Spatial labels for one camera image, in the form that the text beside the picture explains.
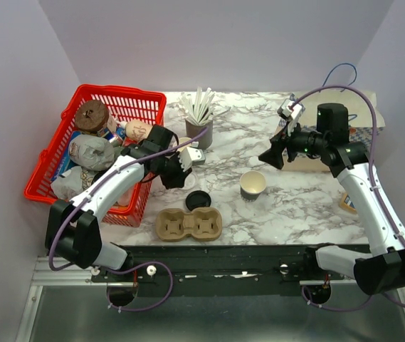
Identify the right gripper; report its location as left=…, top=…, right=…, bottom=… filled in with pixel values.
left=258, top=117, right=327, bottom=170

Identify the black plastic cup lid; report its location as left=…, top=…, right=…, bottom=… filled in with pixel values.
left=185, top=190, right=211, bottom=211

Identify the black paper coffee cup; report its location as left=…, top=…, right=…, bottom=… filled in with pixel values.
left=240, top=170, right=266, bottom=202

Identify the white plastic cup lid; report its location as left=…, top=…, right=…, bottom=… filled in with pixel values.
left=182, top=172, right=199, bottom=190

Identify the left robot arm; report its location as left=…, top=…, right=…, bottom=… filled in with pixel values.
left=45, top=125, right=193, bottom=281

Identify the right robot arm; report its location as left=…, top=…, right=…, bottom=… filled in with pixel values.
left=259, top=99, right=405, bottom=295

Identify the grey straw holder cup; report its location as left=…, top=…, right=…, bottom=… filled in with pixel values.
left=185, top=119, right=213, bottom=150

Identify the beige drink bottle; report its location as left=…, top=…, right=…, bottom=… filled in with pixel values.
left=119, top=120, right=152, bottom=142

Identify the cardboard cup carrier tray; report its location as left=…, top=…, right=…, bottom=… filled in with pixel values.
left=155, top=207, right=223, bottom=242

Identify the red blue drink can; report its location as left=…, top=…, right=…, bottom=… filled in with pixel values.
left=97, top=119, right=127, bottom=147

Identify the bundle of white straws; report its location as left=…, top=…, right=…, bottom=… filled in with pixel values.
left=179, top=87, right=216, bottom=126

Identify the red plastic basket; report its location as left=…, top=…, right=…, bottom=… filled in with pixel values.
left=23, top=84, right=167, bottom=228

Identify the grey paper food bag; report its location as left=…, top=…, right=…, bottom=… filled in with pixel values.
left=68, top=134, right=115, bottom=171

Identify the blue checkered paper bag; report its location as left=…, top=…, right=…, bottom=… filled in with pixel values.
left=283, top=89, right=372, bottom=172

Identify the white printed food bag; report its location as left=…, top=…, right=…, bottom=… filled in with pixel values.
left=51, top=166, right=98, bottom=200

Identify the brown round bread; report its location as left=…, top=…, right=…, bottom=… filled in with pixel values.
left=74, top=100, right=109, bottom=137

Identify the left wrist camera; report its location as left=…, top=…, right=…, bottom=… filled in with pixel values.
left=177, top=147, right=206, bottom=171

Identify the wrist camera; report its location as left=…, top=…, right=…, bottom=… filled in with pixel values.
left=278, top=97, right=305, bottom=136
left=177, top=147, right=206, bottom=171

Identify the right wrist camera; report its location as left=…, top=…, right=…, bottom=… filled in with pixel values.
left=278, top=97, right=305, bottom=136

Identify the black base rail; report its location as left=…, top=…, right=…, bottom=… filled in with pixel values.
left=92, top=244, right=356, bottom=297

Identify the blue thin wire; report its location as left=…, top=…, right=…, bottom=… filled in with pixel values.
left=321, top=63, right=358, bottom=93

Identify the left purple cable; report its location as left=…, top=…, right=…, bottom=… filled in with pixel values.
left=48, top=127, right=209, bottom=313

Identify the purple cable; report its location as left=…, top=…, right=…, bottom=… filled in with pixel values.
left=48, top=127, right=209, bottom=313
left=290, top=84, right=405, bottom=312

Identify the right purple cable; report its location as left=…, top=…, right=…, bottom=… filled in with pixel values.
left=290, top=84, right=405, bottom=312

